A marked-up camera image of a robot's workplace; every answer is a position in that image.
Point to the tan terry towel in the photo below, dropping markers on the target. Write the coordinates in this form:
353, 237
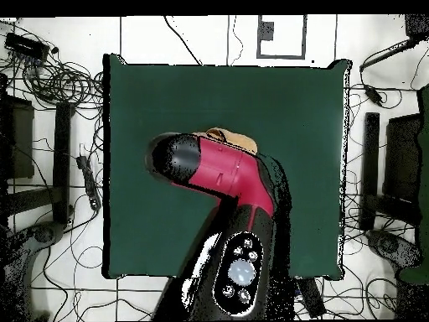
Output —
241, 141

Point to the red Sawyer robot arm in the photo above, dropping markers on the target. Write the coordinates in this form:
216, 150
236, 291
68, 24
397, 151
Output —
228, 167

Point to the black flat bar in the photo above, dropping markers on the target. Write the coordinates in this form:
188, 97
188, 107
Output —
62, 161
370, 167

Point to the dark green table cloth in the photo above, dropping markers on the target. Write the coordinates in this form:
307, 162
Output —
301, 117

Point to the black power strip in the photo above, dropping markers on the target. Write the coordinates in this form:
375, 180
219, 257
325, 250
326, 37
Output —
88, 181

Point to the black oblong box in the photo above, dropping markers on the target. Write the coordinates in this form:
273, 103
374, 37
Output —
313, 298

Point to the black power adapter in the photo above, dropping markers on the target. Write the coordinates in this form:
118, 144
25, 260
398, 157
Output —
373, 94

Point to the dark grey stand base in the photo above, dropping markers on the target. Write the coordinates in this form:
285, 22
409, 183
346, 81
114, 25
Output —
43, 234
390, 246

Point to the black rectangular box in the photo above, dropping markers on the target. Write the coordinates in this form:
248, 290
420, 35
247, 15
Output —
402, 157
21, 141

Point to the dark green cloth panel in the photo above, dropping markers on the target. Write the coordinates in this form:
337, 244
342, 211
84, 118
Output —
424, 151

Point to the black boom pole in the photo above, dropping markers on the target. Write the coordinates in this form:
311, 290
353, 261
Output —
388, 53

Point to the black network switch box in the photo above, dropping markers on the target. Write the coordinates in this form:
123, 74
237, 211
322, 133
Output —
26, 46

